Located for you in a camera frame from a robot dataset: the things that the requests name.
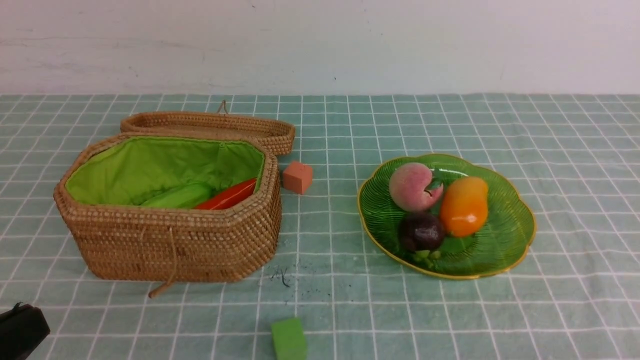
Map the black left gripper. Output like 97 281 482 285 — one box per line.
0 301 51 360

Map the green plastic chayote gourd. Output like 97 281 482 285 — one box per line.
139 182 213 209

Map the orange plastic carrot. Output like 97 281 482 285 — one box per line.
194 178 258 210

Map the dark purple plastic mangosteen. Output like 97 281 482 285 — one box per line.
397 212 446 263

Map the pink plastic peach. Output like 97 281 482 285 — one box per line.
388 162 444 212

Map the orange yellow plastic mango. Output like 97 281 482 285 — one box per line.
439 177 489 239

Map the woven wicker basket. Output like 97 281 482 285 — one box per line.
53 132 282 297

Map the green foam cube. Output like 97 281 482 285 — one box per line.
270 317 307 360

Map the orange foam cube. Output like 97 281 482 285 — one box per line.
282 161 314 195

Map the woven wicker basket lid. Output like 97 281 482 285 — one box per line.
119 101 297 156

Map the green leaf-shaped glass plate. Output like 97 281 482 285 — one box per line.
357 153 537 280

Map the checkered teal tablecloth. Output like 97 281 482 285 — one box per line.
0 93 640 360

